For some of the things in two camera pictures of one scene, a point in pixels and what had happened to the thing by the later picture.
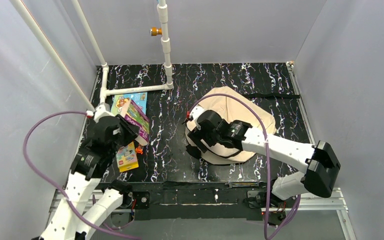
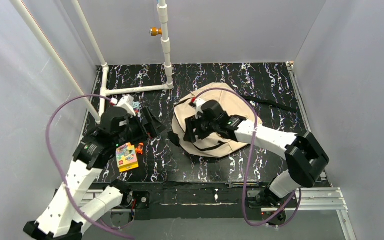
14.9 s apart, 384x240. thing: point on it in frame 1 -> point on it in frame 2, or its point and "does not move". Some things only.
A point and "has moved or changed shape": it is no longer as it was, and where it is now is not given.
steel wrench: x=231 y=184 does not move
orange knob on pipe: x=153 y=31 does not move
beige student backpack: x=233 y=110 has moved or changed shape
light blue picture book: x=120 y=101 -> x=136 y=107
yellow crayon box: x=127 y=157 does not move
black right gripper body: x=196 y=133 -> x=191 y=127
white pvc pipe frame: x=105 y=92 does not move
